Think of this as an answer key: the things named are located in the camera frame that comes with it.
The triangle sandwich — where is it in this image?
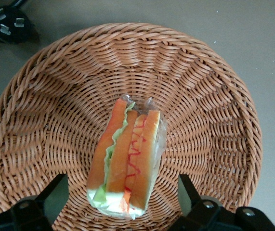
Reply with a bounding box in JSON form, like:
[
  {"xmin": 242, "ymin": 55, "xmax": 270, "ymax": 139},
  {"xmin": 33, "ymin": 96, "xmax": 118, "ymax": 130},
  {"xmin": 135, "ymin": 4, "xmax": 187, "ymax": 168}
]
[{"xmin": 86, "ymin": 94, "xmax": 168, "ymax": 221}]

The round brown wicker basket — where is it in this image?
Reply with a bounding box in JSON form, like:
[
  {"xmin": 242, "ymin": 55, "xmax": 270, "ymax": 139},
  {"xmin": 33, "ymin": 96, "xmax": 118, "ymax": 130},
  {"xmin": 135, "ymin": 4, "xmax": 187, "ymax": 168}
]
[{"xmin": 0, "ymin": 23, "xmax": 263, "ymax": 231}]

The black power cable with plug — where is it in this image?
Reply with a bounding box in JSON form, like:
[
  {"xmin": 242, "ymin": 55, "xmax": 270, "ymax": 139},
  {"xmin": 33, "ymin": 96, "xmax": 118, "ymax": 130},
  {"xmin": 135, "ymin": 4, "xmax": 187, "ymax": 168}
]
[{"xmin": 0, "ymin": 0, "xmax": 37, "ymax": 44}]

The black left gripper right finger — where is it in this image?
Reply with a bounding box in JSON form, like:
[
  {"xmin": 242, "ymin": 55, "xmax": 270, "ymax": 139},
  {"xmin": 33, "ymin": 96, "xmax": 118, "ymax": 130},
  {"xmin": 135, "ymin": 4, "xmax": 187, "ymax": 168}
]
[{"xmin": 177, "ymin": 174, "xmax": 239, "ymax": 231}]

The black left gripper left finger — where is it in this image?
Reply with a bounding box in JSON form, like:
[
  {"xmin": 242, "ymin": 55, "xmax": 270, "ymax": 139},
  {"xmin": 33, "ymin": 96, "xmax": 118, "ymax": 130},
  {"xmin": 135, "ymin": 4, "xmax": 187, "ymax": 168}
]
[{"xmin": 0, "ymin": 173, "xmax": 69, "ymax": 231}]

